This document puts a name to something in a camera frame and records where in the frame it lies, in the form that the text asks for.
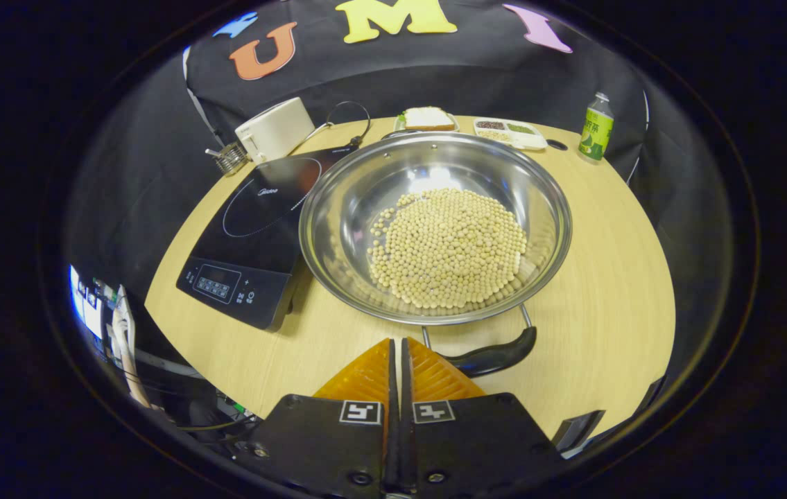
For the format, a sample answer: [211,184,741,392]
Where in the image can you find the black power cable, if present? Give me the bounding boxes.
[296,100,372,150]

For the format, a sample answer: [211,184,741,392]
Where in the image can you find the stainless steel pot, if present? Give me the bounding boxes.
[298,131,573,379]

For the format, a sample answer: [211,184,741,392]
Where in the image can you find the black induction cooktop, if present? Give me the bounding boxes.
[176,144,361,332]

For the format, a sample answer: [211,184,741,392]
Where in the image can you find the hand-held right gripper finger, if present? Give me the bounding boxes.
[400,337,566,497]
[246,338,399,497]

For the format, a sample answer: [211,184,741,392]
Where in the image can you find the white bread sandwich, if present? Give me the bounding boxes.
[403,106,457,132]

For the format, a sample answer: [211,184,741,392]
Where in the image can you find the green label drink bottle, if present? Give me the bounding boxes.
[578,92,615,164]

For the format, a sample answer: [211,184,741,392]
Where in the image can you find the lit computer screen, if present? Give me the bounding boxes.
[68,264,107,341]

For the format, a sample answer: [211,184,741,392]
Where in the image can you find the white divided tray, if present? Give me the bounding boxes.
[472,117,548,152]

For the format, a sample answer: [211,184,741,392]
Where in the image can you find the white toaster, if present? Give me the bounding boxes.
[235,97,316,166]

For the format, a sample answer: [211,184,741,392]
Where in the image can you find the metal wire holder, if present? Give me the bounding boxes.
[205,141,249,176]

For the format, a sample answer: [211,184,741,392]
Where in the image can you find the pile of soybeans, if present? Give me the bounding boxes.
[365,187,530,311]

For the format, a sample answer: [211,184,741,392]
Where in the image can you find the black backdrop cloth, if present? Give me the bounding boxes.
[64,0,734,306]

